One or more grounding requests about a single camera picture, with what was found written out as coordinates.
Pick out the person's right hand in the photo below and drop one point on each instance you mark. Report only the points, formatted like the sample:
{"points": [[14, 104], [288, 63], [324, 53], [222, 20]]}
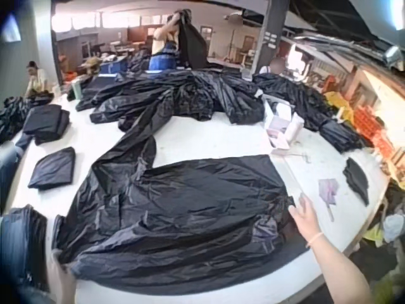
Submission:
{"points": [[306, 220]]}

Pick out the person's left hand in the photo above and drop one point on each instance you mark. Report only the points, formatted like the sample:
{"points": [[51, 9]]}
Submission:
{"points": [[63, 282]]}

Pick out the large black raincoat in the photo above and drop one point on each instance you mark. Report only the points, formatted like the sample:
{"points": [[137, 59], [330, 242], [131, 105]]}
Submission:
{"points": [[177, 218]]}

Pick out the purple paper tag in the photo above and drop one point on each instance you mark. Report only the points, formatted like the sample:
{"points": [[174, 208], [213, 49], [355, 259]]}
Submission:
{"points": [[327, 191]]}

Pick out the stack of folded black garments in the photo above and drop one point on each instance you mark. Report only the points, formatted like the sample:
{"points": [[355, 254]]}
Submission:
{"points": [[20, 247], [47, 123]]}

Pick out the folded black garment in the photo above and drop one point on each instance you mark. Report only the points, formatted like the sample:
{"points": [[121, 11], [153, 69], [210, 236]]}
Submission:
{"points": [[357, 180], [53, 169]]}

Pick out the heap of mixed cloths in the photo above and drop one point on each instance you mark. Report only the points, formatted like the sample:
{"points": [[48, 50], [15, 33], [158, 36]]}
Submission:
{"points": [[387, 234]]}

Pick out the white cardboard box of packets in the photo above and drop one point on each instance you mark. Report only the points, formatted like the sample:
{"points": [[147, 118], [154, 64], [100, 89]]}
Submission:
{"points": [[281, 123]]}

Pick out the heap of black raincoats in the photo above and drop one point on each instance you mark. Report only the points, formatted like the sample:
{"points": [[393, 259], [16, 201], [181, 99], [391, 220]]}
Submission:
{"points": [[171, 95], [303, 104], [12, 115]]}

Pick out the cluttered shelf with orange items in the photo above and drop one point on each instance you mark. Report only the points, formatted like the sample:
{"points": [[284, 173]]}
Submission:
{"points": [[364, 114]]}

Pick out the dark grey pillar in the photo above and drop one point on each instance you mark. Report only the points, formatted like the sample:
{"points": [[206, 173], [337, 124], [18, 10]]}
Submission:
{"points": [[269, 35]]}

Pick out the pale green box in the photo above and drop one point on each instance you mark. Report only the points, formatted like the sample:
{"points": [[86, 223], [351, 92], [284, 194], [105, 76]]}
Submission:
{"points": [[74, 90]]}

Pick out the blue crate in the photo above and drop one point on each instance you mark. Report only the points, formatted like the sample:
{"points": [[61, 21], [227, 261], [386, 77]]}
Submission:
{"points": [[112, 68]]}

